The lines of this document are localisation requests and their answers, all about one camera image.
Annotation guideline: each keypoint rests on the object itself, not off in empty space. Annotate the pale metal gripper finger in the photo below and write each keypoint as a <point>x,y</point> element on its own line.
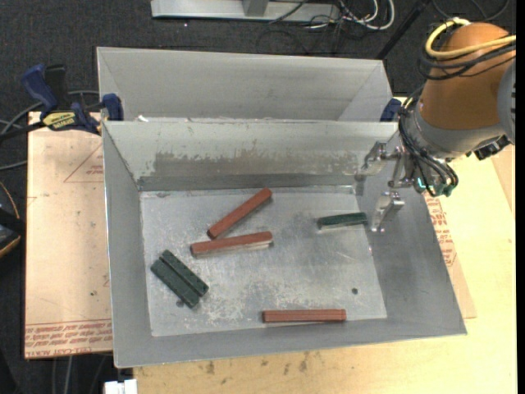
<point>374,160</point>
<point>387,209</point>

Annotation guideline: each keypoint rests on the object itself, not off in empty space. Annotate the grey metal bin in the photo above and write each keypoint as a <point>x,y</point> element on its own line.
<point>262,277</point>

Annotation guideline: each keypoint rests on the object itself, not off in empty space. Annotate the dark green flat block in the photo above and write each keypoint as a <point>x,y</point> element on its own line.
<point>185,272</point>
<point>174,283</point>
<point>343,220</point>

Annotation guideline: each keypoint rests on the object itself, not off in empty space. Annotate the red-brown flat block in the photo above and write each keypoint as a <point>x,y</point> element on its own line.
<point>231,243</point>
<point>304,315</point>
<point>240,213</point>

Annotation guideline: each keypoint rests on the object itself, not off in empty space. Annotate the brown cardboard board, red print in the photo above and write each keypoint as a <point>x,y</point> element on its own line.
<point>65,236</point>

